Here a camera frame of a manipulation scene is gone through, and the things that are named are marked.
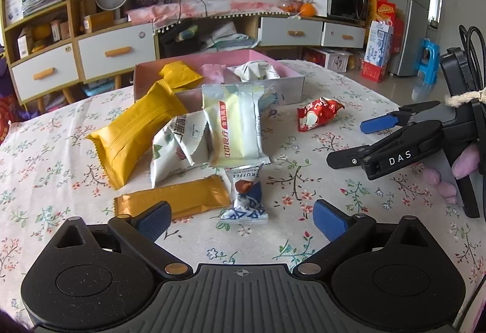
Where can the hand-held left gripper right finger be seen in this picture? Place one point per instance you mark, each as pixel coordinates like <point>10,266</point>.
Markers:
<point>329,220</point>

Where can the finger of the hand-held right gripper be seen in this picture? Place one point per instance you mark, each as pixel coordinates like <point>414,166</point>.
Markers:
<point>353,158</point>
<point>379,125</point>

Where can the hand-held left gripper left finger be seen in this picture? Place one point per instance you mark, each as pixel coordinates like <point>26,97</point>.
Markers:
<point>153,219</point>

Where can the golden long snack packet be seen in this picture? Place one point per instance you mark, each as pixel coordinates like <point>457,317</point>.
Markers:
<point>182,196</point>

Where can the red candy packet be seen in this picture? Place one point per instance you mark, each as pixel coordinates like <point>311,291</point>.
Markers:
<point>317,114</point>

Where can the white leaf-print snack packet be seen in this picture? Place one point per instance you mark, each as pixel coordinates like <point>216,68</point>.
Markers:
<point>254,71</point>
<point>171,154</point>

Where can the large yellow snack packet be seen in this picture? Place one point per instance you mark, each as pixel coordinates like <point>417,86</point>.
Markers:
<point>129,139</point>

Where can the small blue-patterned chocolate packet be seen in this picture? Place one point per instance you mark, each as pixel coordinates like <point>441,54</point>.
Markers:
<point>245,200</point>

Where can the pink cardboard box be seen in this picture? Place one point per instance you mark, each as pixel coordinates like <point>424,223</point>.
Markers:
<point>288,84</point>

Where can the pale green white snack packet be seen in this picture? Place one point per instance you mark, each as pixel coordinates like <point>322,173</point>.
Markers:
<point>235,124</point>

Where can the small yellow snack packet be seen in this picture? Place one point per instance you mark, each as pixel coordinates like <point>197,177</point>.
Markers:
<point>180,75</point>

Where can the pink snack packet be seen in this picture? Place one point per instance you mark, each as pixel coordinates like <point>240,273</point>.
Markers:
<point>212,74</point>

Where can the person's right hand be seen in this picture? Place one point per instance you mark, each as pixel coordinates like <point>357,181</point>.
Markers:
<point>466,164</point>

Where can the blue plastic stool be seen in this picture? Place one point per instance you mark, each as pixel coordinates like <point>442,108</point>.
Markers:
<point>429,59</point>

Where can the blue white carton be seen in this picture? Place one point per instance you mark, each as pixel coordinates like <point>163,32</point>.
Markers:
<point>377,52</point>

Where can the white red carton box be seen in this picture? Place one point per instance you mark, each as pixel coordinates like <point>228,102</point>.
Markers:
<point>330,59</point>

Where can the white drawer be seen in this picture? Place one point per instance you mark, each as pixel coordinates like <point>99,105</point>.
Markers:
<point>116,50</point>
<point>343,35</point>
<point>45,71</point>
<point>290,32</point>

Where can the floral tablecloth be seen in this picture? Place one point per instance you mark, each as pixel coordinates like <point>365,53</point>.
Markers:
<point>57,166</point>

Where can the grey refrigerator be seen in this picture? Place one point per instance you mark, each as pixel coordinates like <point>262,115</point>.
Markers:
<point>417,6</point>

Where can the microwave oven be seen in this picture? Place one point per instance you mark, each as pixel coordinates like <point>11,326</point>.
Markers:
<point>347,0</point>

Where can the orange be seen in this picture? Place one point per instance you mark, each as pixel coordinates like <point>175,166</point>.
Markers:
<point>307,9</point>

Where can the jar of small oranges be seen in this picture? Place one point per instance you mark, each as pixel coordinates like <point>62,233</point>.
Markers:
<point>289,5</point>

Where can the low wooden cabinet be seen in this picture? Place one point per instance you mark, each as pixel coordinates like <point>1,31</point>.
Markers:
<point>250,33</point>

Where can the pile of papers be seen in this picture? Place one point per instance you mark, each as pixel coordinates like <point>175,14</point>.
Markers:
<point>227,37</point>

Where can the black box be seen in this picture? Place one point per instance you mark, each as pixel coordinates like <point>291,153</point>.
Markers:
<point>178,44</point>

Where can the wooden shelf cabinet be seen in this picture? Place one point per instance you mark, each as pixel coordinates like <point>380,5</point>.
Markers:
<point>72,36</point>

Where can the pink cloth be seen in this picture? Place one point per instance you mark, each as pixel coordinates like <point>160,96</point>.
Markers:
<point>212,8</point>

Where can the brown cardboard box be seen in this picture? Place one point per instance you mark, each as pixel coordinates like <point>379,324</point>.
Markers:
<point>98,20</point>

